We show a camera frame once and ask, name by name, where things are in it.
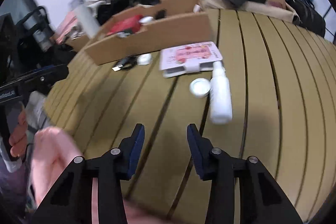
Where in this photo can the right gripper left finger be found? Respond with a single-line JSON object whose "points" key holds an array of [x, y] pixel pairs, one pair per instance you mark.
{"points": [[70, 198]]}

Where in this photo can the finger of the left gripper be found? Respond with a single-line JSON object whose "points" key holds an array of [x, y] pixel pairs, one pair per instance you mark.
{"points": [[41, 80]]}

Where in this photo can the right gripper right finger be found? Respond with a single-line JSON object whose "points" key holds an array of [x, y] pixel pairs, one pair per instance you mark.
{"points": [[261, 198]]}

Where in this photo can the red printed box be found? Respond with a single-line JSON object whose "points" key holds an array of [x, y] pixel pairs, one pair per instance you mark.
{"points": [[130, 25]]}

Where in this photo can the white spray bottle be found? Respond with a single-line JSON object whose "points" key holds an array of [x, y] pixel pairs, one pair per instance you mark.
{"points": [[220, 96]]}

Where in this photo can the white charger adapter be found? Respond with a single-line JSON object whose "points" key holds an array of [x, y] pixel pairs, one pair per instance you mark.
{"points": [[144, 59]]}

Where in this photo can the large white jar lid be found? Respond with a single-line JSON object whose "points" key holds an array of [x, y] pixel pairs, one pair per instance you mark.
{"points": [[146, 20]]}

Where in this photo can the white ribbed jar lid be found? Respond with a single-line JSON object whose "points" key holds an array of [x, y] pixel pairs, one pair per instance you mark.
{"points": [[200, 87]]}

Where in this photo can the pink cartoon notebook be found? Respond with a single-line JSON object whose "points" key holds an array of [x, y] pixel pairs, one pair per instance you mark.
{"points": [[189, 58]]}

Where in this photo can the small white jar lid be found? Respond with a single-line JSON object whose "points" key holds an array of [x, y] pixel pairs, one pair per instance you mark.
{"points": [[196, 8]]}

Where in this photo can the black scrunchie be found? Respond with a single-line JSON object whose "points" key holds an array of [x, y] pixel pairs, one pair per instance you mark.
{"points": [[160, 14]]}

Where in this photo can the left hand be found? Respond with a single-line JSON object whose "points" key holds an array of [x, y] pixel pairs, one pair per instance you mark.
{"points": [[18, 138]]}

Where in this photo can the white thermos bottle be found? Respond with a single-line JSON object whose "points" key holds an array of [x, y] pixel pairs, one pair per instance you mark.
{"points": [[83, 14]]}

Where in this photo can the long cardboard tray box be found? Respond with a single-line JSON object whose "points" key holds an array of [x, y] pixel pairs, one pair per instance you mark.
{"points": [[180, 26]]}

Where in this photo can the beige tote bag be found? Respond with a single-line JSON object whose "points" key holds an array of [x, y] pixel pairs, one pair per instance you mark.
{"points": [[288, 14]]}

